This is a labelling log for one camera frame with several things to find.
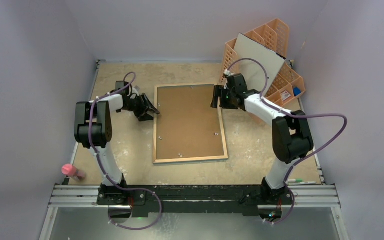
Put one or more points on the grey board in organizer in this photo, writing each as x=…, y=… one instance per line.
x=259, y=65

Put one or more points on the orange plastic desk organizer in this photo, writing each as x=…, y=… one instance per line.
x=275, y=36

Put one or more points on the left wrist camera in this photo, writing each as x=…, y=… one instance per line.
x=131, y=89

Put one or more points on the white marker pen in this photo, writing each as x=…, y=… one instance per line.
x=303, y=183

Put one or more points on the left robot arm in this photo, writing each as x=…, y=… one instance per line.
x=94, y=131

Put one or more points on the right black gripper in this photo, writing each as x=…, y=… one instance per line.
x=220, y=97

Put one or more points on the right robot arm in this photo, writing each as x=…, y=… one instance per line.
x=291, y=135

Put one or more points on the pink glue stick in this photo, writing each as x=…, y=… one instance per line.
x=73, y=172

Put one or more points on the green marker pen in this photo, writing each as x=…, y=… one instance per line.
x=293, y=181

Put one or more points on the brown cardboard backing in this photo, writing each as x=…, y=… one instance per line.
x=188, y=122

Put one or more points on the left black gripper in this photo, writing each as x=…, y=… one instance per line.
x=144, y=105

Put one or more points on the blue item in organizer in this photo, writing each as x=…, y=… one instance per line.
x=296, y=91

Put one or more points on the red white card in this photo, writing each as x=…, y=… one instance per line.
x=285, y=95

